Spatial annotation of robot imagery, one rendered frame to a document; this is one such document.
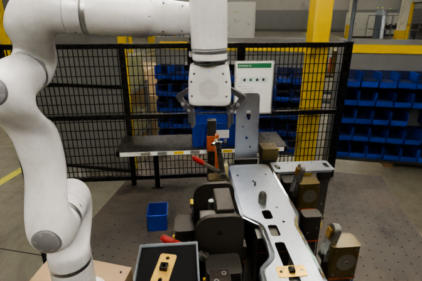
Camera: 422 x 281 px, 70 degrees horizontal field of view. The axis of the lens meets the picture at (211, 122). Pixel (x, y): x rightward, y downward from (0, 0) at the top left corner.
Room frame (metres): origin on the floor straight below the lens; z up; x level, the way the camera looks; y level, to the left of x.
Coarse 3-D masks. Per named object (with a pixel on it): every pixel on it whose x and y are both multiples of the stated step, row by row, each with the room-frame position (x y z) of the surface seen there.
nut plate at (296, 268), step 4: (276, 268) 0.67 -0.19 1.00; (280, 268) 0.67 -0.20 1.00; (284, 268) 0.67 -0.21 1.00; (288, 268) 0.67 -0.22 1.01; (296, 268) 0.67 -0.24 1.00; (300, 268) 0.67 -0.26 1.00; (304, 268) 0.67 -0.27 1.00; (284, 272) 0.66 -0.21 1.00; (288, 272) 0.66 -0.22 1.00; (292, 272) 0.66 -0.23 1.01; (296, 272) 0.66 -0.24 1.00; (300, 272) 0.66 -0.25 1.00; (304, 272) 0.66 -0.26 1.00; (280, 276) 0.64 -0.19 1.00; (284, 276) 0.64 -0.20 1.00; (288, 276) 0.64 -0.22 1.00; (292, 276) 0.64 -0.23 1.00; (296, 276) 0.65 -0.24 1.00; (300, 276) 0.65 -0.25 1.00
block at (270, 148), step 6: (264, 144) 1.43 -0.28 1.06; (270, 144) 1.43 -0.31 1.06; (264, 150) 1.37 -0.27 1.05; (270, 150) 1.37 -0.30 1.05; (276, 150) 1.38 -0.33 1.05; (264, 156) 1.37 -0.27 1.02; (270, 156) 1.37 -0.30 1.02; (276, 156) 1.38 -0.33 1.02; (264, 162) 1.37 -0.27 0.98; (270, 162) 1.38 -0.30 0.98
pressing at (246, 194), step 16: (240, 176) 1.20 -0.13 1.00; (256, 176) 1.20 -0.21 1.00; (272, 176) 1.20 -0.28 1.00; (240, 192) 1.07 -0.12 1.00; (256, 192) 1.07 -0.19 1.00; (272, 192) 1.07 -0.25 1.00; (240, 208) 0.96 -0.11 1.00; (256, 208) 0.96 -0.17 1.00; (272, 208) 0.96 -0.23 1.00; (288, 208) 0.96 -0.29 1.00; (256, 224) 0.87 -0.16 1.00; (272, 224) 0.87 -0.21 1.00; (288, 224) 0.87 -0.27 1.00; (272, 240) 0.79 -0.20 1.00; (288, 240) 0.79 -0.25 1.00; (304, 240) 0.79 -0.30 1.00; (272, 256) 0.72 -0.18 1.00; (304, 256) 0.72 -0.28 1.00; (272, 272) 0.66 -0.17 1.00; (320, 272) 0.66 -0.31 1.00
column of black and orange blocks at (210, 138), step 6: (210, 120) 1.40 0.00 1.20; (216, 120) 1.40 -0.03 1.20; (210, 126) 1.40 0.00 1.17; (216, 126) 1.40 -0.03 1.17; (210, 132) 1.40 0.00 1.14; (210, 138) 1.40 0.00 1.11; (210, 144) 1.40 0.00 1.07; (210, 150) 1.40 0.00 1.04; (210, 156) 1.40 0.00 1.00; (210, 162) 1.40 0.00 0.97
